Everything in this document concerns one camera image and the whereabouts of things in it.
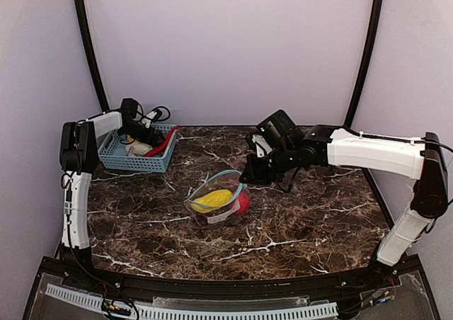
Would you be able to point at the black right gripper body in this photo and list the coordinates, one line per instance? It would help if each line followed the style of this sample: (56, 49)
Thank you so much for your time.
(255, 166)

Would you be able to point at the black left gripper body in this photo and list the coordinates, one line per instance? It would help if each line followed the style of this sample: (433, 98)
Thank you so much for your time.
(150, 136)

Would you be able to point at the red toy fruit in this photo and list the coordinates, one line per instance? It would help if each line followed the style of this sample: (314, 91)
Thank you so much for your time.
(244, 201)

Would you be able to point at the clear zip top bag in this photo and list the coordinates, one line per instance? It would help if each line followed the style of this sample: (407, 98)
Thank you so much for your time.
(228, 179)

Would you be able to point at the yellow toy corn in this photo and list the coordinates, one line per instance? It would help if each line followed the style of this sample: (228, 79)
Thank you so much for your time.
(212, 201)

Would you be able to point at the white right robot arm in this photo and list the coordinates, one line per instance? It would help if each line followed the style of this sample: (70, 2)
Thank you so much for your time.
(407, 170)

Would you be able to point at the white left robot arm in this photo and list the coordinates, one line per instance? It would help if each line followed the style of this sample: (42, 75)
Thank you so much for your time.
(78, 157)

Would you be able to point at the white toy garlic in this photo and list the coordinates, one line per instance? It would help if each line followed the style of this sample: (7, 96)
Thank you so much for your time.
(138, 149)

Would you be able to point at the light blue plastic basket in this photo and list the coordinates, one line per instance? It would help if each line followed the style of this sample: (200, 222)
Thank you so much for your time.
(114, 155)

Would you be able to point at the red toy chili pepper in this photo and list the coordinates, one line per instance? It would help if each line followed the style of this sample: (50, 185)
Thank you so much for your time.
(163, 146)

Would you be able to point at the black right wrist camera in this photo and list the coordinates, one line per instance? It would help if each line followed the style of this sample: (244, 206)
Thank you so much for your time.
(278, 130)

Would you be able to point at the black front table rail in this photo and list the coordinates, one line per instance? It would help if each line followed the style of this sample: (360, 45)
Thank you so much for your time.
(334, 285)

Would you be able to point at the black left frame post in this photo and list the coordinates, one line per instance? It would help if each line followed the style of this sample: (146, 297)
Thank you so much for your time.
(87, 42)

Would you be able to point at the black frame post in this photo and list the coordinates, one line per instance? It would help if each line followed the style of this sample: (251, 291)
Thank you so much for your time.
(87, 42)
(372, 29)

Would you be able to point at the white slotted cable duct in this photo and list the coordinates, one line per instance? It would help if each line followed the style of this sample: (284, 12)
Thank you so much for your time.
(172, 308)

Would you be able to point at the black right frame post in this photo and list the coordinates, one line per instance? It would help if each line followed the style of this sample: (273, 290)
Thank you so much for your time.
(372, 29)

